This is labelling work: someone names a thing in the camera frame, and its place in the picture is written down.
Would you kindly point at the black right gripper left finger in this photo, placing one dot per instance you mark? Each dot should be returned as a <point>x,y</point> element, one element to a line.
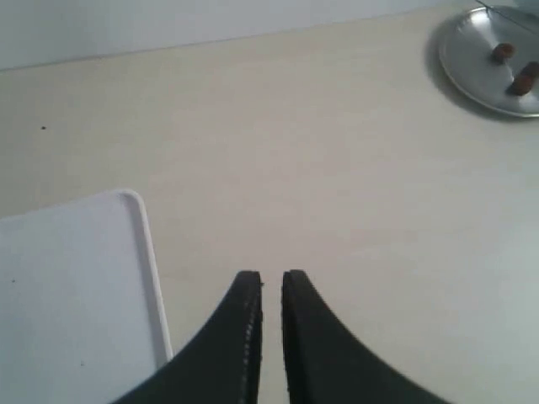
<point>221,363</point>

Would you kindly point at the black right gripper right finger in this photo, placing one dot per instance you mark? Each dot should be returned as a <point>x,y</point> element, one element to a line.
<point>326,363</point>

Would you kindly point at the white rectangular plastic tray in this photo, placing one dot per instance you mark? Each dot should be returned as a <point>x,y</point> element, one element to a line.
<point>82,313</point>

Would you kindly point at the brown food piece lower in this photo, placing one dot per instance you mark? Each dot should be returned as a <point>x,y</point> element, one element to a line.
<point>525,80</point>

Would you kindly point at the brown food piece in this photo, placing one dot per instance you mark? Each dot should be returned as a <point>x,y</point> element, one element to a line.
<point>502,52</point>
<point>525,80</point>

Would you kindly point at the round silver metal plate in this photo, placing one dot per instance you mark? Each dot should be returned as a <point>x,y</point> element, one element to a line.
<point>464,51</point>

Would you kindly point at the brown food piece upper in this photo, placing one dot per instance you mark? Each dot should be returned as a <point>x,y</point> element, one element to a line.
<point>502,52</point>

